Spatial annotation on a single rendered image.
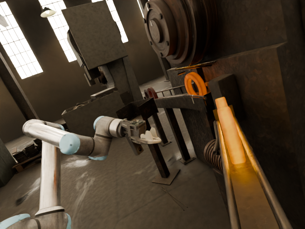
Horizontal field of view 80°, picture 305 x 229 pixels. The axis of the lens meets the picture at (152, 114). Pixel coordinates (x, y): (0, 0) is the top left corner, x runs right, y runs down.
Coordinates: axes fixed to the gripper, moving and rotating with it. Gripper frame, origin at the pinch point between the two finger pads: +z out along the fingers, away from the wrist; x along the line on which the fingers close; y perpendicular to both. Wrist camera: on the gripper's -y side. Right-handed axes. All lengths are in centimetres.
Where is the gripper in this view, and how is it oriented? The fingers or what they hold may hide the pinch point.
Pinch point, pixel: (158, 141)
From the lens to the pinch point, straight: 79.2
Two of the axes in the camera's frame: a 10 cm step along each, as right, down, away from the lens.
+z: 8.3, 1.4, -5.4
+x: 5.5, -3.2, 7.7
